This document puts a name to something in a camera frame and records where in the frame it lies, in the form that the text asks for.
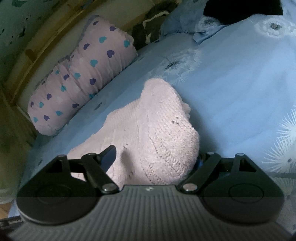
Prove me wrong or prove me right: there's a pink knitted cardigan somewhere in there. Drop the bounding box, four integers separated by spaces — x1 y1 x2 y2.
68 78 200 187

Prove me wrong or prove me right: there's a dark clothes pile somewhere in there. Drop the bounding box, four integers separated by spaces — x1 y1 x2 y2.
132 1 178 50

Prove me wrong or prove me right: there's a blue dandelion bed sheet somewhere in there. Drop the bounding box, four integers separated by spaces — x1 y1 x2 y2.
21 9 296 209

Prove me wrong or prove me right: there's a pink heart-patterned rolled quilt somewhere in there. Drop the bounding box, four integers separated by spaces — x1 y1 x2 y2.
28 15 137 136

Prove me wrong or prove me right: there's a blue crumpled pillow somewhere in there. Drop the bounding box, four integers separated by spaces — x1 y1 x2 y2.
160 3 228 45

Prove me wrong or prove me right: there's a black garment on bed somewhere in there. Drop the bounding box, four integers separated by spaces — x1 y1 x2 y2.
203 0 283 25

